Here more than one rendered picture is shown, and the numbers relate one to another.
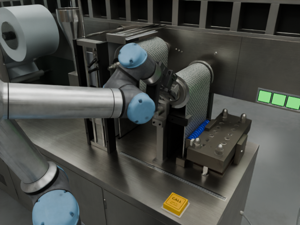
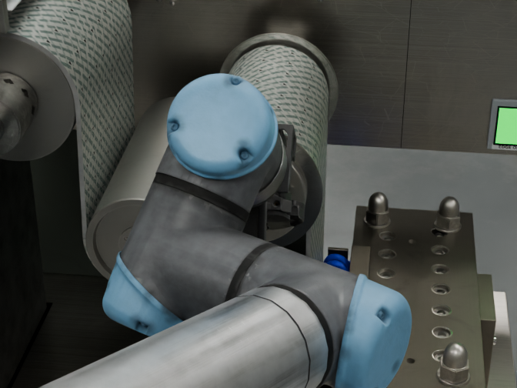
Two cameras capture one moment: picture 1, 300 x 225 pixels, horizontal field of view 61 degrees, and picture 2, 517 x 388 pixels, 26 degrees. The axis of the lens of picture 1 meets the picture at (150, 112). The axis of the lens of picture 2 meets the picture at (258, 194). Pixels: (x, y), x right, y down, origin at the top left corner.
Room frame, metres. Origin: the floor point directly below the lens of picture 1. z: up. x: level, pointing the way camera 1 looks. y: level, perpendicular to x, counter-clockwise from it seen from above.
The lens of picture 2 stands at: (0.08, 0.36, 1.82)
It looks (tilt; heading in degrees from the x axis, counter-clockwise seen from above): 30 degrees down; 332
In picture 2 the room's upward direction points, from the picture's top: straight up
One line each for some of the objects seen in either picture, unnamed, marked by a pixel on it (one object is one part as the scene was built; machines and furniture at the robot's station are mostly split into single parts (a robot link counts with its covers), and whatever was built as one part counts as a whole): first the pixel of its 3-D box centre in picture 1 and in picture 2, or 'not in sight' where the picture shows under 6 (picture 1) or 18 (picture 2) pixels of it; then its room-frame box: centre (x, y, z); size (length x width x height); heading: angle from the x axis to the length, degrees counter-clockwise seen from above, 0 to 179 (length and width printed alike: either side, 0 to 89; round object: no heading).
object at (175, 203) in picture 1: (175, 203); not in sight; (0.69, -0.09, 0.91); 0.07 x 0.07 x 0.02; 55
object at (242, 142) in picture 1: (241, 149); (483, 332); (0.96, -0.42, 0.97); 0.10 x 0.03 x 0.11; 145
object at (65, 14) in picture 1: (70, 14); not in sight; (1.47, 0.43, 1.50); 0.14 x 0.14 x 0.06
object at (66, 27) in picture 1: (78, 70); not in sight; (1.47, 0.43, 1.19); 0.14 x 0.14 x 0.57
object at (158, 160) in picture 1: (160, 134); not in sight; (0.96, -0.05, 1.05); 0.06 x 0.05 x 0.31; 145
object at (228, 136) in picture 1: (221, 138); (411, 310); (1.00, -0.34, 1.00); 0.40 x 0.16 x 0.06; 145
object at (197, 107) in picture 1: (197, 113); (315, 242); (1.03, -0.22, 1.11); 0.23 x 0.01 x 0.18; 145
